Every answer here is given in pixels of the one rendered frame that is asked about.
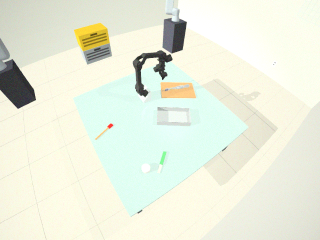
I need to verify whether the light wooden board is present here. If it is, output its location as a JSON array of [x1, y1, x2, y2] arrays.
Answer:
[[160, 82, 196, 99]]

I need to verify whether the white ball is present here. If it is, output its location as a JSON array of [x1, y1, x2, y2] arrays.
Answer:
[[141, 163, 151, 174]]

